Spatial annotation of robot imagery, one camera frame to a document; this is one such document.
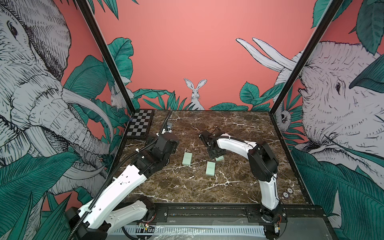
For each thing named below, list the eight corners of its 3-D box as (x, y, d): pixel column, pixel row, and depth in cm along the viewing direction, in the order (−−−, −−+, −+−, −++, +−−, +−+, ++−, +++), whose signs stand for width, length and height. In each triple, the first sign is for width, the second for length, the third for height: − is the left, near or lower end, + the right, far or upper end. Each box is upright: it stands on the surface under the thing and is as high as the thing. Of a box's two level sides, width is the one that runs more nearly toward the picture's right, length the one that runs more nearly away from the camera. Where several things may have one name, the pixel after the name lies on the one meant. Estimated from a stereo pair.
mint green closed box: (205, 174, 90) (205, 172, 87) (206, 163, 94) (207, 161, 92) (214, 175, 89) (214, 174, 87) (215, 164, 94) (216, 162, 92)
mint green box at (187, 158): (182, 164, 94) (181, 162, 92) (184, 153, 99) (184, 151, 96) (190, 165, 93) (190, 163, 91) (192, 155, 98) (192, 153, 96)
